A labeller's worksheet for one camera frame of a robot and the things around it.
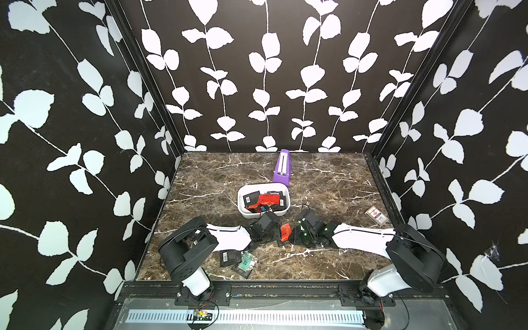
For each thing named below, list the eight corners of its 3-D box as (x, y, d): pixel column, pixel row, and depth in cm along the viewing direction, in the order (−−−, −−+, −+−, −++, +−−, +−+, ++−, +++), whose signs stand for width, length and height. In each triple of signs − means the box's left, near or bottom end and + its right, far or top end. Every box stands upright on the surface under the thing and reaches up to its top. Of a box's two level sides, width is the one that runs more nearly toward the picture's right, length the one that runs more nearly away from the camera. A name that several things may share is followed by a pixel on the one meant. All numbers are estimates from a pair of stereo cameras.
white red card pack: (380, 227, 94) (382, 225, 92) (364, 213, 99) (366, 210, 97) (387, 221, 96) (389, 219, 94) (371, 207, 101) (373, 204, 99)
